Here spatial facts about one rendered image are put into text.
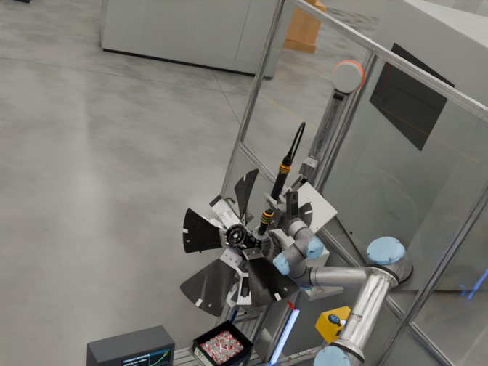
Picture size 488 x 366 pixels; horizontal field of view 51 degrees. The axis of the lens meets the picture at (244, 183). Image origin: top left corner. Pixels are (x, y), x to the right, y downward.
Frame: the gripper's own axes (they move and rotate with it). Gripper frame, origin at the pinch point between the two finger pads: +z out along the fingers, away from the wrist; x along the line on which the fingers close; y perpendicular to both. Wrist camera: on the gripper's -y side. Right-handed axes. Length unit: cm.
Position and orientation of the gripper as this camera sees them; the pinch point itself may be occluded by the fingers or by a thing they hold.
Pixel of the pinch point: (270, 192)
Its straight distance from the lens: 214.8
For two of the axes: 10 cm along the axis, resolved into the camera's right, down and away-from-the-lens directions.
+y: -2.7, 8.2, 5.1
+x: 8.3, -0.7, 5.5
